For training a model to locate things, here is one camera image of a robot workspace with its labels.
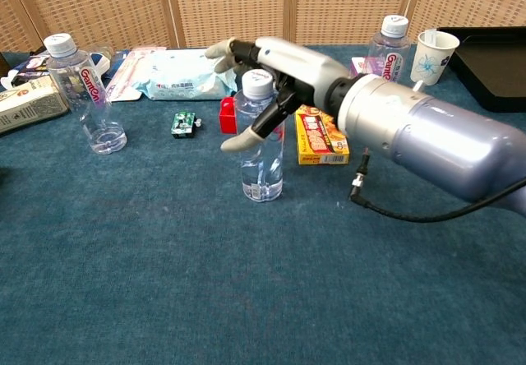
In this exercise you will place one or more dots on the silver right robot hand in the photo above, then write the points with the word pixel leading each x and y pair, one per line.
pixel 300 69

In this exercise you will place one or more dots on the clear water bottle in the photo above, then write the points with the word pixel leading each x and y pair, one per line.
pixel 263 167
pixel 96 106
pixel 390 52

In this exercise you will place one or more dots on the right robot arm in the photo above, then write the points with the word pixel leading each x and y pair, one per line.
pixel 444 135

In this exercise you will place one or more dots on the purple small box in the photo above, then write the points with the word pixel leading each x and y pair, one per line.
pixel 361 67

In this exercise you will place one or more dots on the yellow curry box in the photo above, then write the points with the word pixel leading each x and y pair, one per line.
pixel 320 141

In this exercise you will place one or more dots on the small red box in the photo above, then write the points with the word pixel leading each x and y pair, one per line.
pixel 227 116

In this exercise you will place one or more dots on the woven folding screen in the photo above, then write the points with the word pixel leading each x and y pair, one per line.
pixel 230 7

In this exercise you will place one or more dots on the light blue wet wipes pack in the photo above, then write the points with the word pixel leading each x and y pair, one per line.
pixel 185 75

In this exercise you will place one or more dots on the small green circuit board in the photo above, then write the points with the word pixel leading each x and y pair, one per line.
pixel 183 124

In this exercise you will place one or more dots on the white paper cup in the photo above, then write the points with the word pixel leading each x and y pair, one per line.
pixel 431 61

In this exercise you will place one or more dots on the white blue sachet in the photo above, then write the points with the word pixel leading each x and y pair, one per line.
pixel 432 36

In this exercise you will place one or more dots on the pink toothbrush pack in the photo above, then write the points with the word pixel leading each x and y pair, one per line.
pixel 127 73

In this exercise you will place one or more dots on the black plastic tray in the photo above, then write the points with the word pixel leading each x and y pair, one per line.
pixel 493 69

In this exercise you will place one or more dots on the white brown milk tea bottle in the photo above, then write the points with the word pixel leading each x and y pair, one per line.
pixel 29 106

